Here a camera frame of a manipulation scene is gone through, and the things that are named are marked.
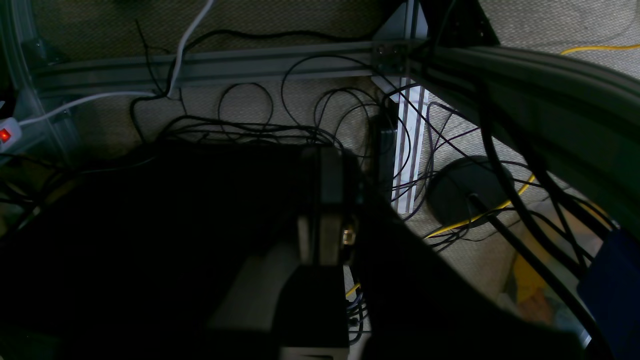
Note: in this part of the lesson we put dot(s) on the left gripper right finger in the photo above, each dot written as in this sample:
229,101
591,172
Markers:
420,308

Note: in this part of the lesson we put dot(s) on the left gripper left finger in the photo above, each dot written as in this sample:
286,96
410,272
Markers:
293,297

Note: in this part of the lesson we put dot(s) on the round black stand base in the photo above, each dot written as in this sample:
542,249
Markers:
465,189

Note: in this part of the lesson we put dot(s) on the black power brick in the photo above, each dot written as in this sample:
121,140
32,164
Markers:
384,135

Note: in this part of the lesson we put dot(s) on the blue panel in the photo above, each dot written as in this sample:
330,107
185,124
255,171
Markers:
611,291

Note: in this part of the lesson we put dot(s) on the white power strip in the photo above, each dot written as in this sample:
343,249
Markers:
10,133

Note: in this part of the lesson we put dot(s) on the aluminium frame rail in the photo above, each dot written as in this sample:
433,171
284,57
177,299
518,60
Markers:
329,60

